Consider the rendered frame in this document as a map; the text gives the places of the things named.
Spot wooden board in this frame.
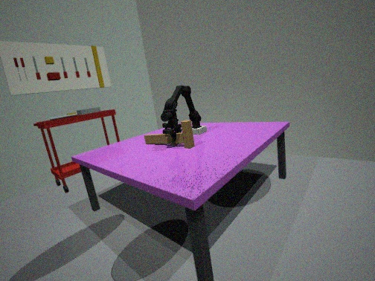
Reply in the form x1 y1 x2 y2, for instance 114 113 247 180
144 132 184 144

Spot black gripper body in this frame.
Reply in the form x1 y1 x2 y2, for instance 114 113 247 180
162 118 182 134

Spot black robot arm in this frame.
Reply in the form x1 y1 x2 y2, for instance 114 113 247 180
161 85 201 129

